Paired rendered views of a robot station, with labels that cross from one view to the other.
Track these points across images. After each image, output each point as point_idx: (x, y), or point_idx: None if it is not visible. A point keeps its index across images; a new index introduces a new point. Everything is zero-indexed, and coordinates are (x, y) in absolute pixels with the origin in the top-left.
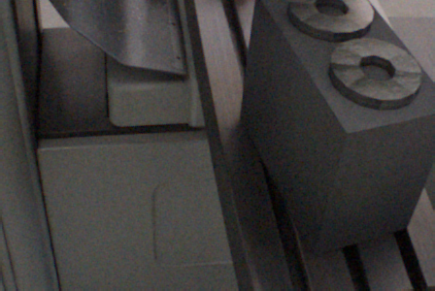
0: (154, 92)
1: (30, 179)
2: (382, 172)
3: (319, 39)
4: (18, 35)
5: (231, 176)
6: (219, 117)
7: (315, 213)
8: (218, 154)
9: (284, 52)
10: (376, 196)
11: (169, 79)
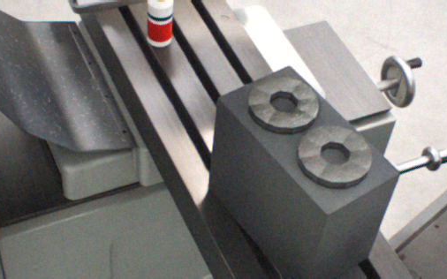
0: (107, 165)
1: None
2: (350, 229)
3: (282, 133)
4: None
5: (218, 243)
6: (192, 192)
7: (301, 267)
8: (198, 222)
9: (256, 149)
10: (346, 245)
11: (117, 150)
